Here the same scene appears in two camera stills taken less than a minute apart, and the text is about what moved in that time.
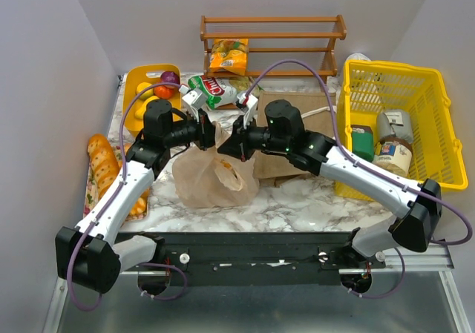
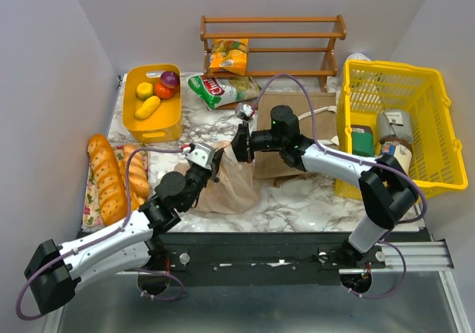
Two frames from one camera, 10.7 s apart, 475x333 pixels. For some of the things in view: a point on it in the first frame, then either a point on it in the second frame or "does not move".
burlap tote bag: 315,110 does not move
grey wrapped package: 395,123 does not move
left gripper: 205,133 -> 216,164
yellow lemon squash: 139,113 does not move
